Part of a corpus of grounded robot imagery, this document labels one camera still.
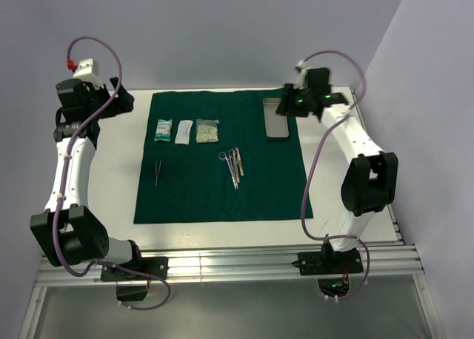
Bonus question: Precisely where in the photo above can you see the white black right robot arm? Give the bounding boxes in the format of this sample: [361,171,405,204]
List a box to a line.
[276,64,398,275]

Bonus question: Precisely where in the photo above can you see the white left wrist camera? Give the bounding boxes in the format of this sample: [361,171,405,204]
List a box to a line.
[66,58,104,90]

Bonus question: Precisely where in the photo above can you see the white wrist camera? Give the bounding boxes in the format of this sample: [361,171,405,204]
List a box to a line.
[294,59,310,90]
[66,58,104,90]

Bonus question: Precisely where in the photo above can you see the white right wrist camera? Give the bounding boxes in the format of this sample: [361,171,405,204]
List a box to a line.
[294,59,310,90]

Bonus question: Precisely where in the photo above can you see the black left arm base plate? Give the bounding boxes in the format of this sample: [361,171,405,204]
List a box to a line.
[100,256,169,282]

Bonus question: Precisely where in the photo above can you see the steel tweezers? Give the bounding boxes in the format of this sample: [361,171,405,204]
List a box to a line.
[235,147,244,176]

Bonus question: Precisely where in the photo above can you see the green white gauze bag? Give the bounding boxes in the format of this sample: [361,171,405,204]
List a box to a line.
[196,119,220,144]

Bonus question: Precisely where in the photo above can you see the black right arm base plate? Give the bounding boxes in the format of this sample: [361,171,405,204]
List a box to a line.
[291,249,364,276]

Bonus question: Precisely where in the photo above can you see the aluminium front frame rail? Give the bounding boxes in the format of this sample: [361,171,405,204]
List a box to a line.
[35,244,425,286]

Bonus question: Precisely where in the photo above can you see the white gauze packet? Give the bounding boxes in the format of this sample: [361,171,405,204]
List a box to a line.
[154,119,173,142]

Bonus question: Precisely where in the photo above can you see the thin steel forceps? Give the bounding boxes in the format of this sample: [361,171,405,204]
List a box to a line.
[155,161,161,186]

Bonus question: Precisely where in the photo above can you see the white sachet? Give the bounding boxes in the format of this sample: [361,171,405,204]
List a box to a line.
[175,120,193,145]

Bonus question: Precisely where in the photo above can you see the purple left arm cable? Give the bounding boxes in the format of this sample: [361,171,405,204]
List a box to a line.
[50,36,172,312]

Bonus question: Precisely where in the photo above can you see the dark green surgical cloth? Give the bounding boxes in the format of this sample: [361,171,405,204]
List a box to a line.
[134,89,313,224]

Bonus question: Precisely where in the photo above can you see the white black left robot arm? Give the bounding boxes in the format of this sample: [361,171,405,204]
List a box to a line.
[30,75,143,271]

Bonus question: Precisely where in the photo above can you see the metal surgical kit tray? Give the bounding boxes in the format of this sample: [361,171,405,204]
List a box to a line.
[263,98,290,140]

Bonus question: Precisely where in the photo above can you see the steel surgical scissors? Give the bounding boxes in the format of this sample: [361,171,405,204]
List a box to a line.
[218,152,238,189]

